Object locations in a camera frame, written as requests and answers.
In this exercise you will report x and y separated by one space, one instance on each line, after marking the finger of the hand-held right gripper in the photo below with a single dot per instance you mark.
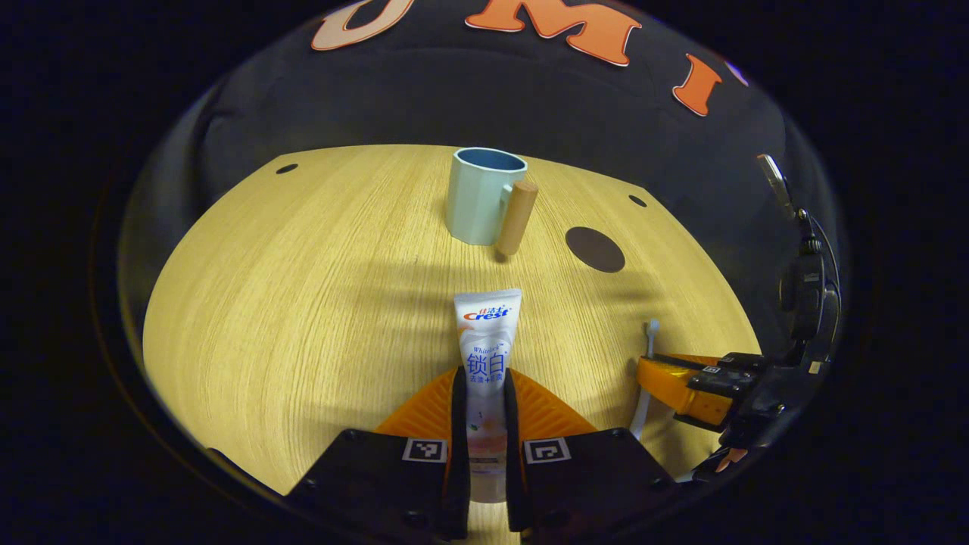
674 390
727 359

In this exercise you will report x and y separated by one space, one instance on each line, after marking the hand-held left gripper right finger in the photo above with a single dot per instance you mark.
513 454

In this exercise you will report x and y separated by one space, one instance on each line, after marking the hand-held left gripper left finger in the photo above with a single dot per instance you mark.
458 454

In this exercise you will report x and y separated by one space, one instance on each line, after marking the white toothbrush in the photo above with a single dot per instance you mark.
649 341

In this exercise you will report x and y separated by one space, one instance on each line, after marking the white toothpaste tube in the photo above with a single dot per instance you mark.
488 341

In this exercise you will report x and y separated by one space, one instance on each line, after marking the dark brown round coaster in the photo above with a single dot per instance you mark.
595 250

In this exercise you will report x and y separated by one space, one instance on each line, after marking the light wooden desktop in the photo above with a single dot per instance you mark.
303 303

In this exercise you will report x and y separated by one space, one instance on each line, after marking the black backdrop cloth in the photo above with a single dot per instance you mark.
454 98

